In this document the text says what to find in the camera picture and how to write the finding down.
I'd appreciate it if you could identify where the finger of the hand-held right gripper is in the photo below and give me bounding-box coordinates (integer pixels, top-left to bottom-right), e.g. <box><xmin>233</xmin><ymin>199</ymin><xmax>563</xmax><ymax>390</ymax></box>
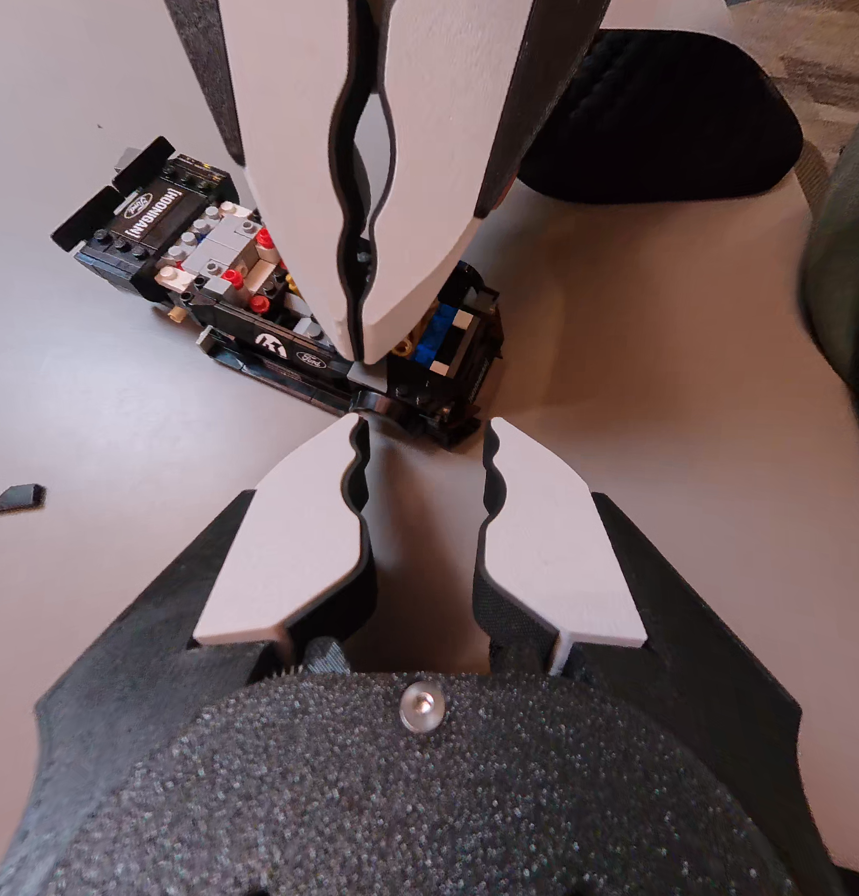
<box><xmin>357</xmin><ymin>0</ymin><xmax>538</xmax><ymax>365</ymax></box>
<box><xmin>220</xmin><ymin>0</ymin><xmax>369</xmax><ymax>365</ymax></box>

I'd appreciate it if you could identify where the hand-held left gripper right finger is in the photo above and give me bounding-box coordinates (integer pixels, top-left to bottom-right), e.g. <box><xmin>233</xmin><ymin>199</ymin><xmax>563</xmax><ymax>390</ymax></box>
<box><xmin>472</xmin><ymin>416</ymin><xmax>652</xmax><ymax>673</ymax></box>

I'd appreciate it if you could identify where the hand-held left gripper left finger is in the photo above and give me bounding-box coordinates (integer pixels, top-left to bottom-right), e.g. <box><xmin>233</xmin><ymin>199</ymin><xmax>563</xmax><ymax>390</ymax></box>
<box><xmin>192</xmin><ymin>413</ymin><xmax>374</xmax><ymax>662</ymax></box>

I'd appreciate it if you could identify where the lego car model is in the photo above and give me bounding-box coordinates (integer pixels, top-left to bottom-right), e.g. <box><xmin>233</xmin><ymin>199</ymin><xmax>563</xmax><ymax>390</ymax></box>
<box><xmin>52</xmin><ymin>136</ymin><xmax>505</xmax><ymax>449</ymax></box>

